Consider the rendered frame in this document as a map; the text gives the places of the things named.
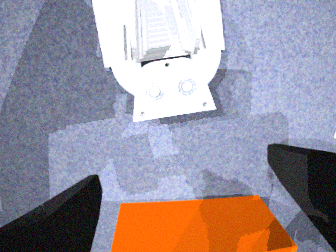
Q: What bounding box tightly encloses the white housing plate with two round holes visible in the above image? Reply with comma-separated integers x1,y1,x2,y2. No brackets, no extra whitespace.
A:
133,58,216,122

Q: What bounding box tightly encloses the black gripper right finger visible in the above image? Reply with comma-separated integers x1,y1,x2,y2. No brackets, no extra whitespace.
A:
267,143,336,252

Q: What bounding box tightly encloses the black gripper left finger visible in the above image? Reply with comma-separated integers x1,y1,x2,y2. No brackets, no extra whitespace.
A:
0,174,103,252

